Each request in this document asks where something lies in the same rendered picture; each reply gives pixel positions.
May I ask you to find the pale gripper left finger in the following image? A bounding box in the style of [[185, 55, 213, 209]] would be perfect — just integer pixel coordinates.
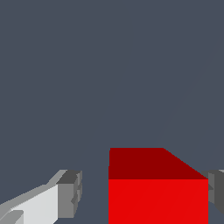
[[0, 169, 83, 224]]

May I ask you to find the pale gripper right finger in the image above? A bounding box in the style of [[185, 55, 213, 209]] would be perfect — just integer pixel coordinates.
[[200, 169, 224, 216]]

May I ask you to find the red cube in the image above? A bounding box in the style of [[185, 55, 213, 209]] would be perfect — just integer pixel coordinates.
[[108, 147, 210, 224]]

